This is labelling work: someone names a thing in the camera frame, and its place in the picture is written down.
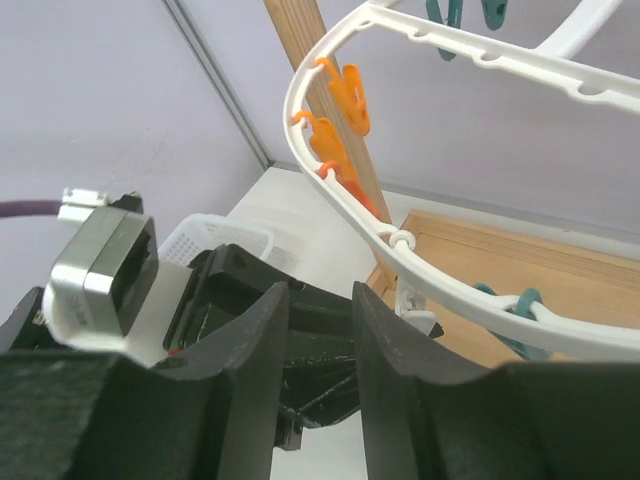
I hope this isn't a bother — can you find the orange clothespin middle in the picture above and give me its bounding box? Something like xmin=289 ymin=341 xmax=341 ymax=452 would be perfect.
xmin=293 ymin=110 xmax=359 ymax=182

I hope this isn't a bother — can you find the orange clothespin upper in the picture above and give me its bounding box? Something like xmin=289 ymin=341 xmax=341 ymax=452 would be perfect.
xmin=315 ymin=57 xmax=371 ymax=137

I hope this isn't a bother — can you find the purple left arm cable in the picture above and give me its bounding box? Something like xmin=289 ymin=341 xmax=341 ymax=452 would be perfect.
xmin=0 ymin=199 xmax=62 ymax=219

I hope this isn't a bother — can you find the wooden hanger stand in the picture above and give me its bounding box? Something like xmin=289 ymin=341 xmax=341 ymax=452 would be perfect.
xmin=266 ymin=1 xmax=639 ymax=361

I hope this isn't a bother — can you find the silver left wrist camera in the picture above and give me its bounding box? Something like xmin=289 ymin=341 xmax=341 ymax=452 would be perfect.
xmin=42 ymin=188 xmax=159 ymax=349

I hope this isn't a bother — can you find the teal clothespin near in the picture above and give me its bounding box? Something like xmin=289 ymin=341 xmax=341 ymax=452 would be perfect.
xmin=489 ymin=288 xmax=552 ymax=361

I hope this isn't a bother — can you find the white plastic clip hanger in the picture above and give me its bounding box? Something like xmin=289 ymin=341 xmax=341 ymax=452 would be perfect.
xmin=283 ymin=1 xmax=639 ymax=361

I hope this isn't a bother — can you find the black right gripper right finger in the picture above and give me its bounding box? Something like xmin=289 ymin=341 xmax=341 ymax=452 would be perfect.
xmin=352 ymin=282 xmax=639 ymax=479

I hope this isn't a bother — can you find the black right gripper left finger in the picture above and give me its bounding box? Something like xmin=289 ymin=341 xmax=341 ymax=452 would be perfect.
xmin=1 ymin=283 xmax=289 ymax=479

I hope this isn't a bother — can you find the orange clothespin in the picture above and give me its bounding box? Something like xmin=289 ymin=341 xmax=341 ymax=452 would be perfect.
xmin=317 ymin=161 xmax=381 ymax=220
xmin=293 ymin=110 xmax=359 ymax=182
xmin=315 ymin=57 xmax=371 ymax=137

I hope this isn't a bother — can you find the orange clothespin lower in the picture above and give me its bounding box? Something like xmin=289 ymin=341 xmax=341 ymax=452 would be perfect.
xmin=317 ymin=161 xmax=381 ymax=220

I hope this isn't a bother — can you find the white perforated plastic basket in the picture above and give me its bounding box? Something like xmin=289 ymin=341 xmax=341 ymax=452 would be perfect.
xmin=158 ymin=213 xmax=275 ymax=266

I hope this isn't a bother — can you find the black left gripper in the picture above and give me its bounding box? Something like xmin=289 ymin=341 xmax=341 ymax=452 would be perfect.
xmin=163 ymin=244 xmax=360 ymax=451

